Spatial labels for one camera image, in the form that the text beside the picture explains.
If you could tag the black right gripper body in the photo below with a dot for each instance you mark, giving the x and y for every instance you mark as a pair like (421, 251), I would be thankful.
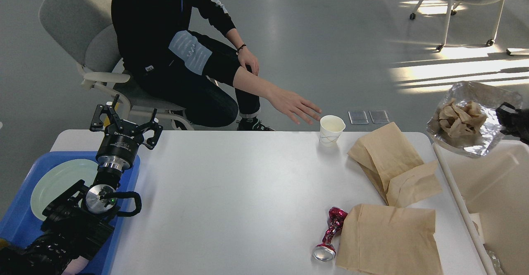
(523, 125)

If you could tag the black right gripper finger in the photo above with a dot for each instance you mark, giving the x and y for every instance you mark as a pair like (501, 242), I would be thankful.
(507, 114)
(511, 132)

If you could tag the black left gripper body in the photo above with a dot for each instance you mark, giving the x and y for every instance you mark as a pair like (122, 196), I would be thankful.
(118, 151)

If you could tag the aluminium foil tray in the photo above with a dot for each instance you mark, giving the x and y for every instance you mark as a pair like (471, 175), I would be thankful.
(488, 98)

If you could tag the light green plate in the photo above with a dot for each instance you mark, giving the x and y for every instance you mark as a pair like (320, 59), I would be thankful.
(57, 180)

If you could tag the white paper cup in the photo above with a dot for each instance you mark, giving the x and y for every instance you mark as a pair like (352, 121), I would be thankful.
(475, 217)
(331, 127)

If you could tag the pink mug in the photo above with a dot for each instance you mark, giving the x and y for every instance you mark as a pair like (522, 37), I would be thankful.
(76, 266)

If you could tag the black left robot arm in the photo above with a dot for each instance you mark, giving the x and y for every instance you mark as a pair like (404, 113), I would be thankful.
(78, 221)

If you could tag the person's right hand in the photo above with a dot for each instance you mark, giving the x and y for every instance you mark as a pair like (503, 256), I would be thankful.
(248, 60)

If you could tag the person's left hand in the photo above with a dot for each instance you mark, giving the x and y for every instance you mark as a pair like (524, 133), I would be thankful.
(294, 106)

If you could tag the crumpled brown paper in tray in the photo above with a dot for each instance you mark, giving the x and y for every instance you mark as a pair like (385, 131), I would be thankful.
(458, 121)

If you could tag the white plastic bin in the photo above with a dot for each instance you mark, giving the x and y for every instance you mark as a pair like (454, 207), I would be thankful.
(495, 186)

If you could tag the seated person in black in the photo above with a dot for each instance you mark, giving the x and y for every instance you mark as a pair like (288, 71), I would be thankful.
(176, 49)

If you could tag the grey office chair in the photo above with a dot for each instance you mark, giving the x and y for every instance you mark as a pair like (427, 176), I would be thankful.
(83, 28)

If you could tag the rear brown paper bag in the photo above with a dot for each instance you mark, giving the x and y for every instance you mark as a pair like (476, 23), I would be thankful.
(394, 167)

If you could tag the brown paper bag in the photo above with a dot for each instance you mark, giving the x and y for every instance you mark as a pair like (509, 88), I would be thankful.
(384, 240)
(394, 167)

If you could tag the metal floor socket plate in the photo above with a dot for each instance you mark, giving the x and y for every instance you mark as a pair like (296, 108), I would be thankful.
(362, 117)

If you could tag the front brown paper bag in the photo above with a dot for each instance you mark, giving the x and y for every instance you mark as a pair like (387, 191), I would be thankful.
(384, 240)

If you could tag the crushed red can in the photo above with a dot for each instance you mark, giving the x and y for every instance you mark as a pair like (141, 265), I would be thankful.
(325, 251)

